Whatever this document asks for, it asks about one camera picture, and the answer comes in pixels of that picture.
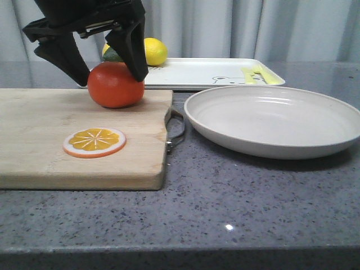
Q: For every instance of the metal cutting board handle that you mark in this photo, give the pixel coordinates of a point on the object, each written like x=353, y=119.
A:
x=174, y=140

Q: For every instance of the orange slice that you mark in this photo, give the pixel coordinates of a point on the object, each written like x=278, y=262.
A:
x=94, y=142

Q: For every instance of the grey curtain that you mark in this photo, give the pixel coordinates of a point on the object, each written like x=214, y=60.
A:
x=263, y=30

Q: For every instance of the wooden cutting board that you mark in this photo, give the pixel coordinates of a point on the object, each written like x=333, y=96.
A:
x=60, y=139

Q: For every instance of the yellow lemon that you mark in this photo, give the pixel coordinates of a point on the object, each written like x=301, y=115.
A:
x=156, y=51
x=105, y=48

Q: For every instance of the white rectangular tray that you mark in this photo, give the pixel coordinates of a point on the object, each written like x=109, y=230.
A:
x=202, y=73

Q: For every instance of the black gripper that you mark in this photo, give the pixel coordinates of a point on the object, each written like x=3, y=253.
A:
x=125, y=19

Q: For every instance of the yellow plastic fork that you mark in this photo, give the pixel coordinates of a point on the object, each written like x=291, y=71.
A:
x=268, y=77

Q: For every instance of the yellow lemon left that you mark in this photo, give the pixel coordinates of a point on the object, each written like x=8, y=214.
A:
x=105, y=48

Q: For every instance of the cream round plate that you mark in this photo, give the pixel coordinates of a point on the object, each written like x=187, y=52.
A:
x=274, y=122

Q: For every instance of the green lime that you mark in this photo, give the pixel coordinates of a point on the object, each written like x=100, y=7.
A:
x=109, y=54

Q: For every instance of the yellow plastic knife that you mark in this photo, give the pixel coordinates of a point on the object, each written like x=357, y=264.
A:
x=248, y=75

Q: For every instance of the yellow lemon right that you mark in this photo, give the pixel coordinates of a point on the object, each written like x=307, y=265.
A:
x=156, y=51

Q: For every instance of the whole orange fruit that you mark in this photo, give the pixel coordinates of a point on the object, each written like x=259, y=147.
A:
x=111, y=85

